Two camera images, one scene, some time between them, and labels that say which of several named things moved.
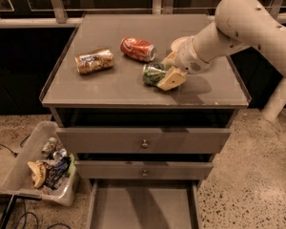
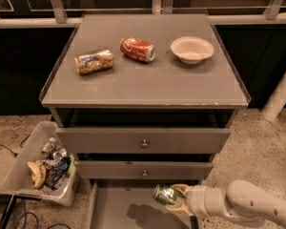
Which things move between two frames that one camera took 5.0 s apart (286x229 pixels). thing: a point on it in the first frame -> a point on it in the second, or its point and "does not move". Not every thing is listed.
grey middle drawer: [143, 170] does not move
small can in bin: [50, 146] does not move
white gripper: [188, 58] -> [194, 199]
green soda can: [153, 72] -> [165, 195]
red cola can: [138, 49] does not move
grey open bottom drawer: [122, 204] does not move
